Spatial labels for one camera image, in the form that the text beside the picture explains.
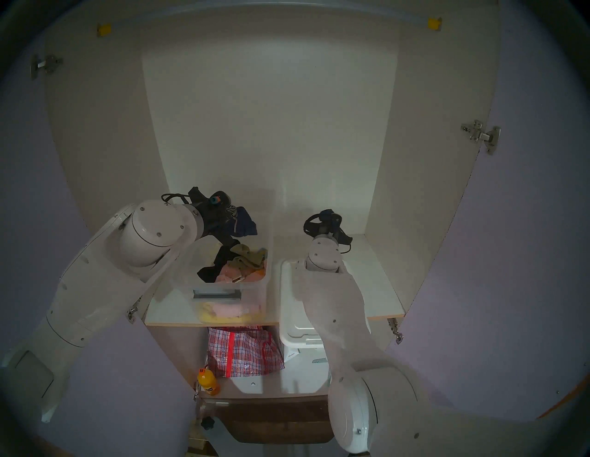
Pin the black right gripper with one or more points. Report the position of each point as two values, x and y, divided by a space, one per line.
339 230

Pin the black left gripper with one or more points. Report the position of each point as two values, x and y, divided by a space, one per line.
214 219

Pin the navy striped sock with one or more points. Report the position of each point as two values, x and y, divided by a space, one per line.
244 221

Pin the white plastic bin lid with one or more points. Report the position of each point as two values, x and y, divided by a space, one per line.
288 322

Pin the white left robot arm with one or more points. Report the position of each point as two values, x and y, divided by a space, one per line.
92 285

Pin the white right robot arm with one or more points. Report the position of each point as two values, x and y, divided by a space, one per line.
332 313

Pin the clear plastic storage bin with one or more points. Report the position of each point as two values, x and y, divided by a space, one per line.
258 295

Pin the olive green sock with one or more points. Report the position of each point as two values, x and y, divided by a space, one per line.
246 258

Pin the black sock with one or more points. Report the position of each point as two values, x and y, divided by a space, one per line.
212 272

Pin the pink sock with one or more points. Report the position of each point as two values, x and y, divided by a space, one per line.
228 276

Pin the orange sock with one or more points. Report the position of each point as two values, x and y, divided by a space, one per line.
256 275

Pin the white shelf board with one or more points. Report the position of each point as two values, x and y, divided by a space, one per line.
387 295

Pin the pale pink cloth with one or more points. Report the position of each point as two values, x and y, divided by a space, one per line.
230 309

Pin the metal door hinge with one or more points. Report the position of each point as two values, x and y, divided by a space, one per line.
481 136
395 331
46 66
132 313

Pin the red plaid woven bag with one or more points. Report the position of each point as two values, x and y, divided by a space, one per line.
239 354

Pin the orange bottle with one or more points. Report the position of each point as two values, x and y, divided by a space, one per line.
208 382

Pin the small metal lower hinge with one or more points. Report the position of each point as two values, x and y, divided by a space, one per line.
197 392

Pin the brown wooden panel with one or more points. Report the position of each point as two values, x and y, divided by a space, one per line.
276 419

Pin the black star knob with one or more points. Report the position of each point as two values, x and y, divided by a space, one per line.
208 424

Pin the pale closet rod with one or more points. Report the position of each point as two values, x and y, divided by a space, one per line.
415 17

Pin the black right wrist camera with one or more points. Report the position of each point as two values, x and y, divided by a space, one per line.
331 215

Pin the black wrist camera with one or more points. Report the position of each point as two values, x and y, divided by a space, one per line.
331 215
219 199

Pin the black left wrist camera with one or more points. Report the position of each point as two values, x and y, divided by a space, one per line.
219 199

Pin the yellow rod bracket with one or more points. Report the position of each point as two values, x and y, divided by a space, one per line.
434 23
104 30

